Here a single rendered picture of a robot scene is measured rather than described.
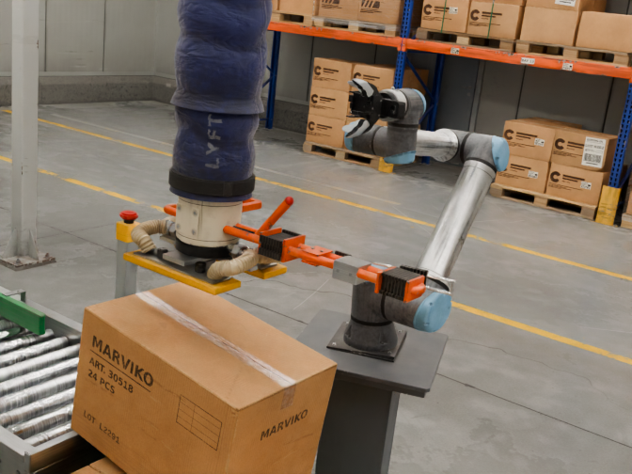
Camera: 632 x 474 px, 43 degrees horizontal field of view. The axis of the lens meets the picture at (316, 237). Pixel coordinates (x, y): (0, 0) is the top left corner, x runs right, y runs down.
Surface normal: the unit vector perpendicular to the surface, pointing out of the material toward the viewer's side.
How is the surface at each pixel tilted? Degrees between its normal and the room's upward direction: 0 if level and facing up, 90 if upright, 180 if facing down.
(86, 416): 90
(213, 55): 74
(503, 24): 92
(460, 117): 90
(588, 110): 90
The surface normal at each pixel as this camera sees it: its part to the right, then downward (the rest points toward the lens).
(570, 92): -0.58, 0.16
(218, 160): 0.29, 0.11
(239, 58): 0.58, 0.04
